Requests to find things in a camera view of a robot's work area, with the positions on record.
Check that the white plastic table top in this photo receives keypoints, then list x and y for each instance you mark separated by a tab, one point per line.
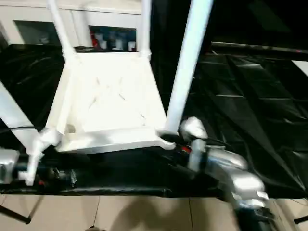
108	96

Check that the white plastic table leg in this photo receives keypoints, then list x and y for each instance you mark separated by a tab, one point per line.
12	108
190	60
62	31
145	26

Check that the grey robot torso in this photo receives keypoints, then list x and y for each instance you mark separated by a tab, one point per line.
96	228

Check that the black mat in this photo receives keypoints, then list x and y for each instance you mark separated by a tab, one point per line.
252	108

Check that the white cabinet with glass doors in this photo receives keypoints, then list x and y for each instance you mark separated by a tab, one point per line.
108	16

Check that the black tripod stand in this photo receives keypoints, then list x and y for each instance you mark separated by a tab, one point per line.
302	219

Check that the white paper sheet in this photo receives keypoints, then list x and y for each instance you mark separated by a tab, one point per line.
302	66

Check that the black backdrop cloth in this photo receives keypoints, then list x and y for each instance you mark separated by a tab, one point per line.
252	19

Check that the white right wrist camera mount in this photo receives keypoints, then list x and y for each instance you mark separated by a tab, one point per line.
195	127

